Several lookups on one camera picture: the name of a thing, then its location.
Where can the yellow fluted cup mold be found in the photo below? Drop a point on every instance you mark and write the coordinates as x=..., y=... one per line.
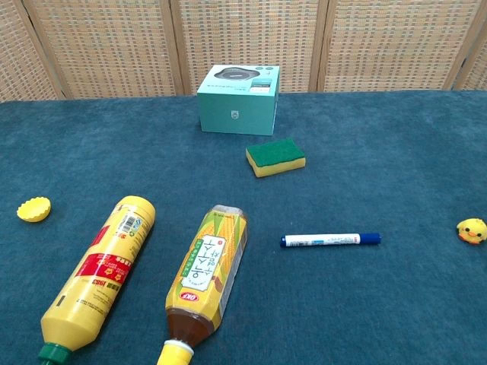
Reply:
x=34, y=210

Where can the blue and white marker pen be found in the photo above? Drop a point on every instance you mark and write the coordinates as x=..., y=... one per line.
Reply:
x=327, y=240

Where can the green and yellow sponge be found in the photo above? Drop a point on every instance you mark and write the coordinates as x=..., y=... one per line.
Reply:
x=274, y=152

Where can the corn tea bottle yellow cap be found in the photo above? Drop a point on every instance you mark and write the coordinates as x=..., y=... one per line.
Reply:
x=209, y=266

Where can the teal product box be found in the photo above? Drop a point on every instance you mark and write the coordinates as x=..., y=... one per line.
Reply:
x=236, y=114

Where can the woven wooden folding screen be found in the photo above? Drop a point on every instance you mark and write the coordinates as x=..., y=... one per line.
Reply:
x=247, y=42

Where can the yellow bottle green cap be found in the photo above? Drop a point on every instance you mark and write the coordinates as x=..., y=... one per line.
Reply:
x=99, y=273

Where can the teal table cloth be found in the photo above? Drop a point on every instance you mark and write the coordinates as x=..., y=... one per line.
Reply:
x=342, y=304

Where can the small yellow rubber duck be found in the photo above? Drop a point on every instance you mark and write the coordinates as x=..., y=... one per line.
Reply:
x=471, y=230

